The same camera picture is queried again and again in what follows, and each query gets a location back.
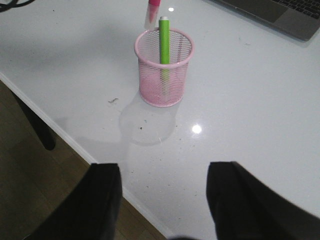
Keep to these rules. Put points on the pink highlighter pen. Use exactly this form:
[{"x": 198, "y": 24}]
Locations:
[{"x": 151, "y": 14}]

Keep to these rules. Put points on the pink mesh pen holder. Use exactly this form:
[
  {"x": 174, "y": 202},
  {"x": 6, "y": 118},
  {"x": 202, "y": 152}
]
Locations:
[{"x": 146, "y": 48}]

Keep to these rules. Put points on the grey open laptop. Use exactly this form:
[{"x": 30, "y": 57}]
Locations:
[{"x": 298, "y": 19}]

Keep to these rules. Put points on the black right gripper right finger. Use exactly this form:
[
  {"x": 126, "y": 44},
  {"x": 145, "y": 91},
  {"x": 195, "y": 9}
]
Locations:
[{"x": 243, "y": 208}]

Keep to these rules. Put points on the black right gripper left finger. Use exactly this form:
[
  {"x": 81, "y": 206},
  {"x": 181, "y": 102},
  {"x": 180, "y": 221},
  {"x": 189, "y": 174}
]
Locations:
[{"x": 90, "y": 211}]

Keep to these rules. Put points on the green highlighter pen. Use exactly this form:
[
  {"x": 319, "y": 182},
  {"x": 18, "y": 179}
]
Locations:
[{"x": 164, "y": 51}]

